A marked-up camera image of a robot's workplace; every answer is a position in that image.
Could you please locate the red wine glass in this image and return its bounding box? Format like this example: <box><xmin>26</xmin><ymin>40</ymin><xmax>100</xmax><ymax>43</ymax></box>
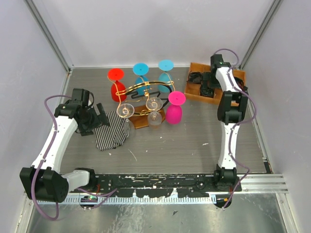
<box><xmin>107</xmin><ymin>68</ymin><xmax>127</xmax><ymax>102</ymax></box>

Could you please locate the pink wine glass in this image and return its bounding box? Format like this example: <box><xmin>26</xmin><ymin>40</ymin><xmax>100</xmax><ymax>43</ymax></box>
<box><xmin>166</xmin><ymin>91</ymin><xmax>186</xmax><ymax>124</ymax></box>

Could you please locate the clear wine glass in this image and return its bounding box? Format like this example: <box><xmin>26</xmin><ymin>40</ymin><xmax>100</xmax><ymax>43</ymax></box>
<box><xmin>117</xmin><ymin>103</ymin><xmax>135</xmax><ymax>138</ymax></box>
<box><xmin>146</xmin><ymin>97</ymin><xmax>163</xmax><ymax>129</ymax></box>

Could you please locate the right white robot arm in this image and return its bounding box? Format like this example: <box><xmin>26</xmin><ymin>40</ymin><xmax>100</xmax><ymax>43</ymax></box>
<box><xmin>201</xmin><ymin>53</ymin><xmax>248</xmax><ymax>191</ymax></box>

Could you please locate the wooden compartment tray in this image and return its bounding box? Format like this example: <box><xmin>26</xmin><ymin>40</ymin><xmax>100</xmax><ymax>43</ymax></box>
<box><xmin>184</xmin><ymin>62</ymin><xmax>246</xmax><ymax>105</ymax></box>

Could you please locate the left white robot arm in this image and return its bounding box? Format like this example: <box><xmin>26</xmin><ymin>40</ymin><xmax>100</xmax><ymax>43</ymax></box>
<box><xmin>19</xmin><ymin>88</ymin><xmax>110</xmax><ymax>203</ymax></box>

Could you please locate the blue wine glass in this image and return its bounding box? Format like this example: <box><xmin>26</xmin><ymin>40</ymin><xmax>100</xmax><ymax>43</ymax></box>
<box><xmin>133</xmin><ymin>63</ymin><xmax>150</xmax><ymax>96</ymax></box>
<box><xmin>158</xmin><ymin>59</ymin><xmax>174</xmax><ymax>93</ymax></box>

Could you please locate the black white striped cloth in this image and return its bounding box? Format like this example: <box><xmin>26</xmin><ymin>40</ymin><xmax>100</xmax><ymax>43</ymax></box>
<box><xmin>95</xmin><ymin>111</ymin><xmax>130</xmax><ymax>151</ymax></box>

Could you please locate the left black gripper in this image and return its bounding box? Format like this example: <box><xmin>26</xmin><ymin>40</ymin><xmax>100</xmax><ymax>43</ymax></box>
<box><xmin>79</xmin><ymin>102</ymin><xmax>110</xmax><ymax>135</ymax></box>

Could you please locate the gold wire wine glass rack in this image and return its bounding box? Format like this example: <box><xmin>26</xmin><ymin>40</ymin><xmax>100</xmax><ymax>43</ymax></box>
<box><xmin>117</xmin><ymin>77</ymin><xmax>175</xmax><ymax>130</ymax></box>

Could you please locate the black mounting base plate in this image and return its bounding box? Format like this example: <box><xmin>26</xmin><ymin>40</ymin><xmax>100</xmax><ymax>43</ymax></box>
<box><xmin>74</xmin><ymin>173</ymin><xmax>239</xmax><ymax>198</ymax></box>

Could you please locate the black sock in tray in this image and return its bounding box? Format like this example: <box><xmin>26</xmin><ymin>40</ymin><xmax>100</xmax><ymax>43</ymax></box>
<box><xmin>187</xmin><ymin>72</ymin><xmax>203</xmax><ymax>84</ymax></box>
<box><xmin>200</xmin><ymin>86</ymin><xmax>214</xmax><ymax>98</ymax></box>

